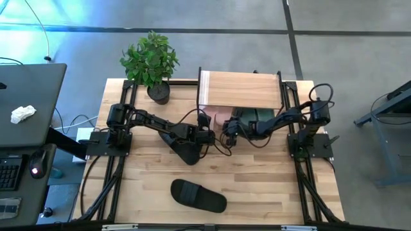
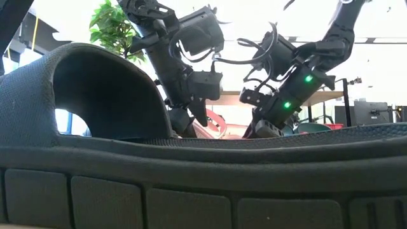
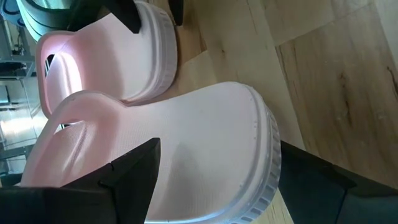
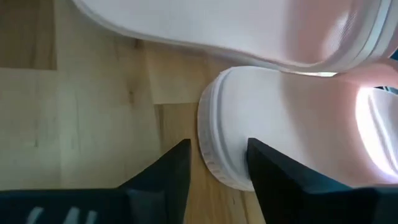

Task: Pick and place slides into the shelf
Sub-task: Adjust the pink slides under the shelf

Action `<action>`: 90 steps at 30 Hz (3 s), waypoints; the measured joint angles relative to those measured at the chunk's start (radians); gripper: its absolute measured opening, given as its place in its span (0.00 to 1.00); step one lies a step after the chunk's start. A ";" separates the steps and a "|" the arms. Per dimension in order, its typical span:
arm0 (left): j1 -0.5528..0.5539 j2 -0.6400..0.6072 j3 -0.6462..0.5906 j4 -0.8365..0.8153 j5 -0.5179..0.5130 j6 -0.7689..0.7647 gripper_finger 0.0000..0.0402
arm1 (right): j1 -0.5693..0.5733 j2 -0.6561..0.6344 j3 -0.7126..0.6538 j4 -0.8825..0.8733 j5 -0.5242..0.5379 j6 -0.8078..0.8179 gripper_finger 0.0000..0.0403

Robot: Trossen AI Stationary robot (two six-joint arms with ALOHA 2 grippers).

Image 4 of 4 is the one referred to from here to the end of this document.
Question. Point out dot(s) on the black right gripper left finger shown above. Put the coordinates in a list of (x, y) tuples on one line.
[(93, 205)]

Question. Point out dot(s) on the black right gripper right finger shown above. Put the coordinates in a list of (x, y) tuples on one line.
[(311, 202)]

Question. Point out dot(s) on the pink rubber slide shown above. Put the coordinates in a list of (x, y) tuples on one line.
[(202, 21), (295, 118)]

